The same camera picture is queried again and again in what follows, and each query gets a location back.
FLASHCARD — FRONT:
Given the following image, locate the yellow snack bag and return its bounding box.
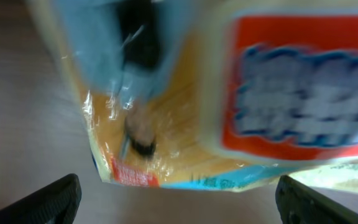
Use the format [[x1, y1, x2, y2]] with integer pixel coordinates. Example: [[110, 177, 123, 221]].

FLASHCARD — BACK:
[[28, 0, 358, 192]]

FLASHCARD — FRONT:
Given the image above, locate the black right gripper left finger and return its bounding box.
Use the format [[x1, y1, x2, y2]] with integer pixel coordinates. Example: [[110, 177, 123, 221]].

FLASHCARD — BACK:
[[0, 174, 82, 224]]

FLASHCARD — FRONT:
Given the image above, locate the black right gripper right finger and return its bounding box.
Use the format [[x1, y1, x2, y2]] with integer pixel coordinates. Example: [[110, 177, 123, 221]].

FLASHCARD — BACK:
[[275, 175, 358, 224]]

